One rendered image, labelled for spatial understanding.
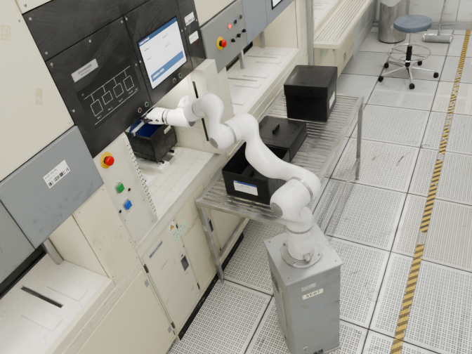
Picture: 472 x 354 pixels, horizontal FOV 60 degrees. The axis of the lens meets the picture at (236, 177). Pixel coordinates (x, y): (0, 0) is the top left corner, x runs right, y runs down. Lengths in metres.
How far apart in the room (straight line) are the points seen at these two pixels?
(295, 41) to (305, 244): 2.08
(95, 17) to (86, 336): 1.29
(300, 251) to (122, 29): 1.17
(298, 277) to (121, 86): 1.09
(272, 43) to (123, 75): 2.06
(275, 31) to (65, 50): 2.28
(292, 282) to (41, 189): 1.06
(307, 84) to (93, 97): 1.45
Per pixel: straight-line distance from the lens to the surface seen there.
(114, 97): 1.70
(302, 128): 2.51
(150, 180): 2.26
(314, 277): 1.89
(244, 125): 1.75
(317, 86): 2.62
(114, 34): 1.70
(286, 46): 3.55
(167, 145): 2.36
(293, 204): 1.58
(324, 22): 4.07
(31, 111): 1.47
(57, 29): 1.53
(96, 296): 1.92
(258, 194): 2.13
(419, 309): 2.72
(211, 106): 1.77
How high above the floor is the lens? 2.26
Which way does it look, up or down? 39 degrees down
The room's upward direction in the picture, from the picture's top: 11 degrees counter-clockwise
